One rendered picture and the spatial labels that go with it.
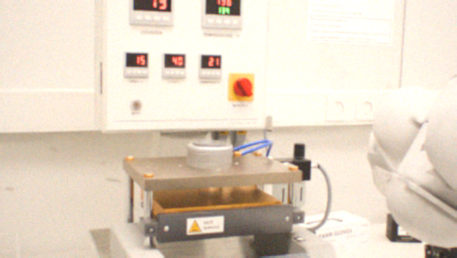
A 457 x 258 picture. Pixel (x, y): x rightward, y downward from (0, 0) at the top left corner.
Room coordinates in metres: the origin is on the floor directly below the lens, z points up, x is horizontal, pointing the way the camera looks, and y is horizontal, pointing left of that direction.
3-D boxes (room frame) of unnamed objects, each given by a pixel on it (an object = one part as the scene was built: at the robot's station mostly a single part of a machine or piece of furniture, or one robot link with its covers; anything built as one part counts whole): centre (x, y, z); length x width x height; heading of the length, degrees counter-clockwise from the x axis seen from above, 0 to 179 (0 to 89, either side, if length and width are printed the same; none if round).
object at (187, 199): (1.00, 0.02, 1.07); 0.22 x 0.17 x 0.10; 111
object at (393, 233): (1.60, -0.51, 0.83); 0.09 x 0.06 x 0.07; 89
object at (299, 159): (1.20, -0.13, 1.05); 0.15 x 0.05 x 0.15; 111
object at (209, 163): (1.03, 0.02, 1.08); 0.31 x 0.24 x 0.13; 111
